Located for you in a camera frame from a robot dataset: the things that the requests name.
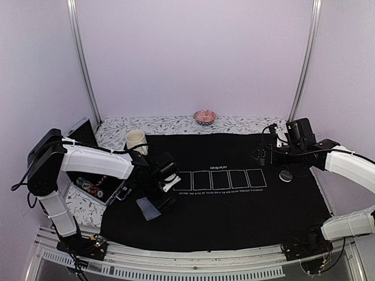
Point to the front aluminium rail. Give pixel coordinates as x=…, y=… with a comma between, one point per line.
x=122, y=262

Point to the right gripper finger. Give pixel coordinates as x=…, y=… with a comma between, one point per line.
x=259, y=154
x=262, y=161

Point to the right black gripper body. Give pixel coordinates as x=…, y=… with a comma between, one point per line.
x=295, y=156

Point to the right aluminium frame post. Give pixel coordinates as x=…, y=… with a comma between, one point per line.
x=310, y=44

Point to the aluminium poker chip case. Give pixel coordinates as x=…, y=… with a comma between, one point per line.
x=112, y=188

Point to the floral patterned tablecloth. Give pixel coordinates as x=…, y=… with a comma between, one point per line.
x=111, y=135

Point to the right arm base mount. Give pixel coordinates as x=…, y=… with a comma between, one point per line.
x=295, y=249

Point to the red patterned small bowl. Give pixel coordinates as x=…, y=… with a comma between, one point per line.
x=205, y=117

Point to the poker chip stack front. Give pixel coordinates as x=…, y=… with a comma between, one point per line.
x=89, y=187

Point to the left aluminium frame post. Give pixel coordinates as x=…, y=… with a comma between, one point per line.
x=78, y=43

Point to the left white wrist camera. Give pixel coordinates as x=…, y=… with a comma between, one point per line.
x=170, y=181

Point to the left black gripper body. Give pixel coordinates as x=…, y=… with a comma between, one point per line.
x=150, y=192

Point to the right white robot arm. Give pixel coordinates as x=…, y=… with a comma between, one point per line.
x=352, y=167

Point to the cream ceramic mug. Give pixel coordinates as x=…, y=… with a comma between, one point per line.
x=134, y=138

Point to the black poker table mat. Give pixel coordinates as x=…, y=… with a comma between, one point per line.
x=224, y=201

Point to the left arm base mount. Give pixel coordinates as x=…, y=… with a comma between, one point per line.
x=94, y=247

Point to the blue playing card deck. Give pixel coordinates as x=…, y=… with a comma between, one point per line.
x=149, y=211

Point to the black round dealer button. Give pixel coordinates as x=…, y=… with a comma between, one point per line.
x=285, y=176

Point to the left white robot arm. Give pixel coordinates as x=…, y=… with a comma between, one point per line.
x=124, y=170

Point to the aluminium frame post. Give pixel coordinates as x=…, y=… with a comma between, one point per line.
x=78, y=43
x=310, y=44

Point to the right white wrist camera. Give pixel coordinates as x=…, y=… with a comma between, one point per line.
x=278, y=134

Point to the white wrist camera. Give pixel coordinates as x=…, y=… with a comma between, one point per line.
x=278, y=134
x=170, y=181

